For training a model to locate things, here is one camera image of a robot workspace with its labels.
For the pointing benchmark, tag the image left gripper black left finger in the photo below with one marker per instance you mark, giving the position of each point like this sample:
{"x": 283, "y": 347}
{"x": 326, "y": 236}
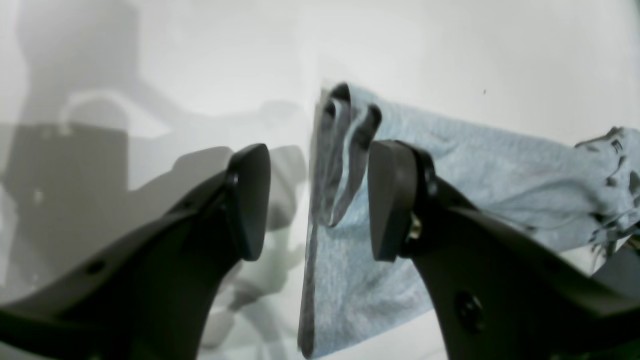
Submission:
{"x": 148, "y": 296}

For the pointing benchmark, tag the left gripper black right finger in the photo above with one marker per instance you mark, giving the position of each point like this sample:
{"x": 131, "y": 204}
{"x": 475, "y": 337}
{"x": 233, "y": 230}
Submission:
{"x": 497, "y": 294}

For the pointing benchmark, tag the grey t-shirt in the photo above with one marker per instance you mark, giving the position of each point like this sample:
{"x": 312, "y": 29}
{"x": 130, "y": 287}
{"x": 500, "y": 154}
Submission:
{"x": 562, "y": 197}

